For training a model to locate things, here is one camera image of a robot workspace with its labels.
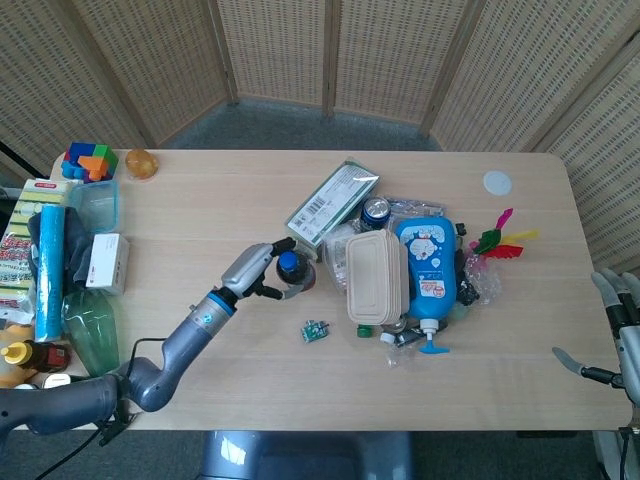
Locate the woven folding screen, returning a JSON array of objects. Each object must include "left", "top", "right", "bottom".
[{"left": 0, "top": 0, "right": 640, "bottom": 281}]

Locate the black clamp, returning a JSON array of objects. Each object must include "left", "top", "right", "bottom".
[{"left": 96, "top": 410, "right": 140, "bottom": 448}]

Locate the brown sauce bottle red label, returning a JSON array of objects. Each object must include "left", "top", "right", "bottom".
[{"left": 30, "top": 339, "right": 72, "bottom": 374}]

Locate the white cardboard box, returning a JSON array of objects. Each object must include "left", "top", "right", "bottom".
[{"left": 85, "top": 232, "right": 131, "bottom": 296}]

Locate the clear printed flat packet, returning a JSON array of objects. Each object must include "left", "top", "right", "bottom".
[{"left": 382, "top": 194, "right": 447, "bottom": 220}]

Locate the blue drink can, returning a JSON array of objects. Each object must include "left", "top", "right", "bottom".
[{"left": 360, "top": 197, "right": 393, "bottom": 234}]

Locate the yellow green sponge pack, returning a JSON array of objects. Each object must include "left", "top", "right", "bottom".
[{"left": 9, "top": 178, "right": 81, "bottom": 237}]

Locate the crinkled clear plastic bag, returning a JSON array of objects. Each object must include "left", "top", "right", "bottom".
[{"left": 461, "top": 251, "right": 502, "bottom": 305}]

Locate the blue cartoon pump bottle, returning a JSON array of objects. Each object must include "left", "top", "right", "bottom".
[{"left": 394, "top": 215, "right": 459, "bottom": 356}]

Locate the red white snack packet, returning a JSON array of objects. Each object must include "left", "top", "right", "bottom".
[{"left": 0, "top": 232, "right": 39, "bottom": 312}]

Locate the clear blue plastic container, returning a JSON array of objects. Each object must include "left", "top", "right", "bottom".
[{"left": 67, "top": 179, "right": 122, "bottom": 236}]

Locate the small clear bottle white cap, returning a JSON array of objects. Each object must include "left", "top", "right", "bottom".
[{"left": 379, "top": 319, "right": 407, "bottom": 346}]

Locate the beige lunch box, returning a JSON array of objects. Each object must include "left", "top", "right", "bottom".
[{"left": 345, "top": 229, "right": 413, "bottom": 324}]

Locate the dark grey cloth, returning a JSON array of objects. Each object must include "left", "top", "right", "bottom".
[{"left": 27, "top": 207, "right": 95, "bottom": 287}]

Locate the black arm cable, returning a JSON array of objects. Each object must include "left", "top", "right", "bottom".
[{"left": 127, "top": 337, "right": 169, "bottom": 381}]

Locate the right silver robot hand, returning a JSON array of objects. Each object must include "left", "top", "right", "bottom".
[{"left": 551, "top": 267, "right": 640, "bottom": 404}]

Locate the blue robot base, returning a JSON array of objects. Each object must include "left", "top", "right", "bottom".
[{"left": 198, "top": 430, "right": 415, "bottom": 480}]

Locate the black textured tube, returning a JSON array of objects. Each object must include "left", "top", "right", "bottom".
[{"left": 397, "top": 324, "right": 427, "bottom": 347}]

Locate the small green circuit board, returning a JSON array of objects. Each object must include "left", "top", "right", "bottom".
[{"left": 300, "top": 319, "right": 330, "bottom": 345}]

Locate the colourful block puzzle cube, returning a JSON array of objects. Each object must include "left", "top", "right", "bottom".
[{"left": 60, "top": 142, "right": 120, "bottom": 184}]

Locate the clear plastic scrap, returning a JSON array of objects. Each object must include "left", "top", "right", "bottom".
[{"left": 383, "top": 344, "right": 422, "bottom": 372}]

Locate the light blue roll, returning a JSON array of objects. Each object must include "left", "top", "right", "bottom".
[{"left": 33, "top": 203, "right": 69, "bottom": 344}]

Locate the large green plastic bottle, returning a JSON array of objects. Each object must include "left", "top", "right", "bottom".
[{"left": 61, "top": 289, "right": 122, "bottom": 380}]

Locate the black bundled object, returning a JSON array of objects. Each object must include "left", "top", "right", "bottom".
[{"left": 453, "top": 278, "right": 480, "bottom": 308}]

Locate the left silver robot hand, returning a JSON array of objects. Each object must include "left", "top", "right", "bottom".
[{"left": 219, "top": 238, "right": 302, "bottom": 302}]

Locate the white round table disc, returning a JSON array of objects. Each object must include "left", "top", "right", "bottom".
[{"left": 482, "top": 170, "right": 515, "bottom": 197}]

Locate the dark cola bottle blue cap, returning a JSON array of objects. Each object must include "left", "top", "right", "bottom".
[{"left": 275, "top": 251, "right": 318, "bottom": 297}]

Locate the colourful feather shuttlecock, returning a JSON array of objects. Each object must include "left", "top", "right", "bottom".
[{"left": 468, "top": 207, "right": 542, "bottom": 262}]

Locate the green white carton box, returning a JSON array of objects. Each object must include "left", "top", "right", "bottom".
[{"left": 284, "top": 158, "right": 380, "bottom": 262}]

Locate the amber round jelly cup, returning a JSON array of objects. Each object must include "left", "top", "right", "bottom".
[{"left": 124, "top": 148, "right": 160, "bottom": 182}]

